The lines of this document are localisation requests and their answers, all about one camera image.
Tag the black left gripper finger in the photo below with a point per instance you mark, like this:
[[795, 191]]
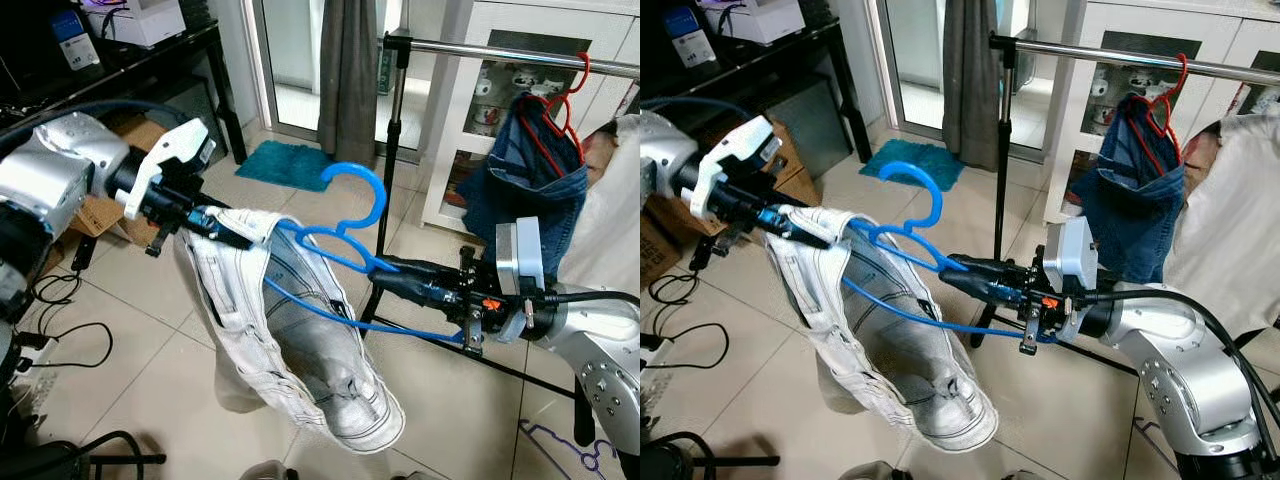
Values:
[[225, 217], [805, 239], [230, 238], [800, 217]]

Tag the white denim jeans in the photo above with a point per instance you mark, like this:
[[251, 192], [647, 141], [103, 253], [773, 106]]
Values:
[[890, 330], [300, 330]]

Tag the blue plastic hanger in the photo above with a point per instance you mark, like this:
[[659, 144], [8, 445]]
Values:
[[912, 166], [352, 168]]

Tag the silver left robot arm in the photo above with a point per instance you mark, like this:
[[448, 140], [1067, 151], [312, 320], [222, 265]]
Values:
[[665, 150], [60, 160]]

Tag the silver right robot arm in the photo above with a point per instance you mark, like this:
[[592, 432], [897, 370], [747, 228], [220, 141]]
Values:
[[1190, 380], [600, 350]]

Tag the purple hanger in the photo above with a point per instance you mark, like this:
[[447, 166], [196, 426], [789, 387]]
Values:
[[545, 432]]

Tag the red plastic hanger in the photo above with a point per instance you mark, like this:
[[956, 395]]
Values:
[[585, 75], [1184, 75]]

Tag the cardboard box marked C/NO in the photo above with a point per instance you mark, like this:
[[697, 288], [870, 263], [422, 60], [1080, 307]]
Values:
[[800, 185], [110, 220]]

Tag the black power adapter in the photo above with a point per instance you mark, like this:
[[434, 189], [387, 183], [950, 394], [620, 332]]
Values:
[[700, 255], [82, 252]]

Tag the teal floor mat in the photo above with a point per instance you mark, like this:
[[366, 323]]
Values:
[[915, 165], [285, 165]]

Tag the small cardboard box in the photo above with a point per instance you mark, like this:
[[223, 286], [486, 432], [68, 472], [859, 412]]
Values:
[[660, 245]]

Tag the blue denim jeans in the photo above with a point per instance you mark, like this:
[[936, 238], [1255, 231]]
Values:
[[1130, 210], [520, 210]]

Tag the grey flat panel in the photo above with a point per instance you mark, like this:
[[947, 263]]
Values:
[[825, 110], [205, 100]]

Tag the cream t-shirt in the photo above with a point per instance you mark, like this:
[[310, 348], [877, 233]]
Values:
[[610, 210], [1230, 220]]

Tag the black clothes rack stand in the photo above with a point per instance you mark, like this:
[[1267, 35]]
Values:
[[1000, 130], [392, 130]]

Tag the white glass-door cabinet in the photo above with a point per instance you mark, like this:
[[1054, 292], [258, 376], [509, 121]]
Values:
[[1065, 120], [445, 120]]

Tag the black table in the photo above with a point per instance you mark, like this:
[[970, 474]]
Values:
[[790, 60], [150, 60]]

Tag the white power strip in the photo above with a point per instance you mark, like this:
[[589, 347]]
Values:
[[38, 352], [650, 352]]

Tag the blue and white packet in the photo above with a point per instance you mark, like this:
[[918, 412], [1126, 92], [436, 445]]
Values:
[[690, 38], [75, 40]]

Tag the grey curtain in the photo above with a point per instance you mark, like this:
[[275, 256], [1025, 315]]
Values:
[[348, 80], [970, 80]]

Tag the white carton box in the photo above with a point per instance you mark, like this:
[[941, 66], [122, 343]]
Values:
[[760, 18], [140, 20]]

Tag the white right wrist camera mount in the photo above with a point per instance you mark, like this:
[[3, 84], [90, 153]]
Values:
[[520, 255], [1070, 255]]

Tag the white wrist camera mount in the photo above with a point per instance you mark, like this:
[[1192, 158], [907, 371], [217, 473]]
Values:
[[740, 155], [520, 255], [165, 155], [1070, 255]]

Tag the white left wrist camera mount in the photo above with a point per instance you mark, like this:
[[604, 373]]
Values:
[[740, 155], [165, 155]]

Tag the white sliding door frame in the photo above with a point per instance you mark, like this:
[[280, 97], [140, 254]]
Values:
[[262, 60], [885, 60]]

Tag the chrome clothes rack rail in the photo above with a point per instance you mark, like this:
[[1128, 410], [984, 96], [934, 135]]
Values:
[[1100, 52], [500, 54]]

